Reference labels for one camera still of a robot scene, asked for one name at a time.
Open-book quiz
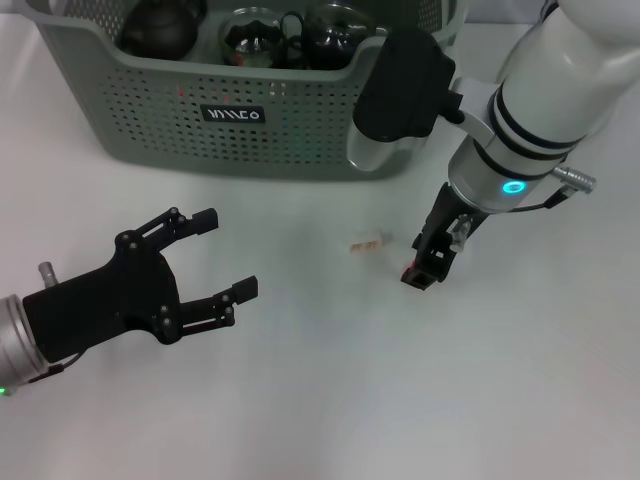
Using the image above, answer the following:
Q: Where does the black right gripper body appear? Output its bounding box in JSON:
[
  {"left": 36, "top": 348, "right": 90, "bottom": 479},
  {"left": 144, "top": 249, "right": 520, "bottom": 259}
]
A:
[{"left": 412, "top": 183, "right": 490, "bottom": 254}]

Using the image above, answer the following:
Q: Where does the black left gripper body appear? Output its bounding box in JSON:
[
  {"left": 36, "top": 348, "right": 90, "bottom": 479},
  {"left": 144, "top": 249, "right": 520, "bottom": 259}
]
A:
[{"left": 22, "top": 231, "right": 182, "bottom": 364}]

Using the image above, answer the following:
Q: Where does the white hollow brick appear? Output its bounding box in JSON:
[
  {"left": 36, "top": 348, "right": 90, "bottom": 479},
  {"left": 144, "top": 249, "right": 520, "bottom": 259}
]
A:
[{"left": 348, "top": 229, "right": 387, "bottom": 255}]

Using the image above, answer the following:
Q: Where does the grey perforated storage bin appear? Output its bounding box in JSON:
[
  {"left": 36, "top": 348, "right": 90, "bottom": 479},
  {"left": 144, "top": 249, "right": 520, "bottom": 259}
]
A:
[{"left": 27, "top": 0, "right": 471, "bottom": 182}]

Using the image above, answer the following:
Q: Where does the black teapot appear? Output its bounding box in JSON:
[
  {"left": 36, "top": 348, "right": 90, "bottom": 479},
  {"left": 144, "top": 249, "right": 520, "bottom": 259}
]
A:
[{"left": 118, "top": 0, "right": 207, "bottom": 60}]

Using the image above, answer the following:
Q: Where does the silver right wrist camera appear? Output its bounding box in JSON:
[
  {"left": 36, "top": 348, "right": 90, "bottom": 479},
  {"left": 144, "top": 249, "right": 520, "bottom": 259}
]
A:
[{"left": 347, "top": 27, "right": 465, "bottom": 173}]

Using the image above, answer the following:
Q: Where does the right gripper cable with connector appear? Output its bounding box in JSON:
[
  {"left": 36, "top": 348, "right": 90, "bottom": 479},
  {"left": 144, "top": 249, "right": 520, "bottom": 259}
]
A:
[{"left": 517, "top": 167, "right": 599, "bottom": 217}]

